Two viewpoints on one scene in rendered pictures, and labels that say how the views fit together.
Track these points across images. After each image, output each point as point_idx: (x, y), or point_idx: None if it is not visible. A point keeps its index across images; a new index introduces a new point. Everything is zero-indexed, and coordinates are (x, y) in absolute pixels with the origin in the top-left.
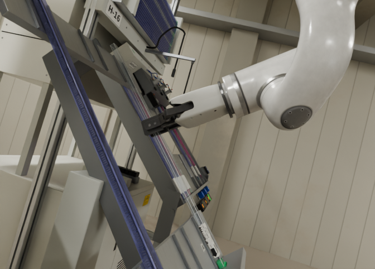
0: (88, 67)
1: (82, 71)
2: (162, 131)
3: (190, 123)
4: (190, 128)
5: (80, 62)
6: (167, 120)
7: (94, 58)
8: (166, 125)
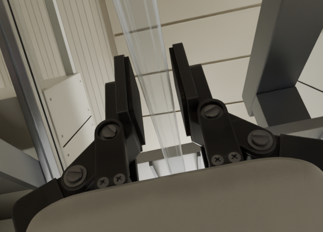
0: (277, 118)
1: (272, 106)
2: (131, 92)
3: (213, 230)
4: (44, 217)
5: (300, 113)
6: (270, 137)
7: (309, 135)
8: (218, 118)
